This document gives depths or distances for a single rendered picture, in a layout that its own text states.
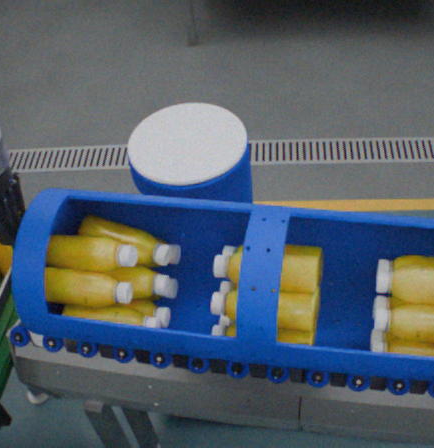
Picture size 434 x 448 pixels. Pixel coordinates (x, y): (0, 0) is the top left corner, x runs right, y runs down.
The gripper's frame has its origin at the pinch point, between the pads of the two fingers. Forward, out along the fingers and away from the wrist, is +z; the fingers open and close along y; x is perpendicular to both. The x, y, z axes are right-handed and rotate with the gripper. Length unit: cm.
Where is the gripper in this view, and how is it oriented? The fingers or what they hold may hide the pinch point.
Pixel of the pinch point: (21, 245)
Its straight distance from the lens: 130.5
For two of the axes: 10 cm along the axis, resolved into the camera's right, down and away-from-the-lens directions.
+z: 0.9, 6.6, 7.5
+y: -1.9, 7.5, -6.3
